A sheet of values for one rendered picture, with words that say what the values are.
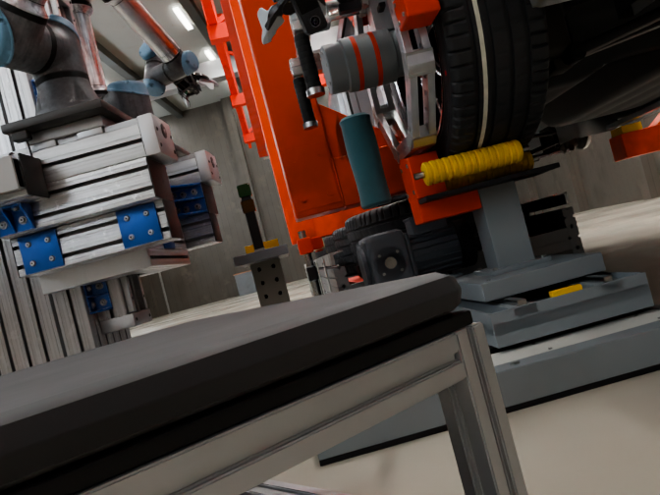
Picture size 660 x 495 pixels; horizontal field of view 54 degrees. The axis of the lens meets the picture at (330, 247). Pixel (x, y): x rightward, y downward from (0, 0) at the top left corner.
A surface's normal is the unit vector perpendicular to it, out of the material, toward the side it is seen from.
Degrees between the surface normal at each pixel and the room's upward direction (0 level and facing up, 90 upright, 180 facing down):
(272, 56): 90
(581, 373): 90
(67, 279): 90
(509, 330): 90
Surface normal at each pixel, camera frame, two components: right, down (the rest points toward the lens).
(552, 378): 0.07, -0.04
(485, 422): 0.62, -0.18
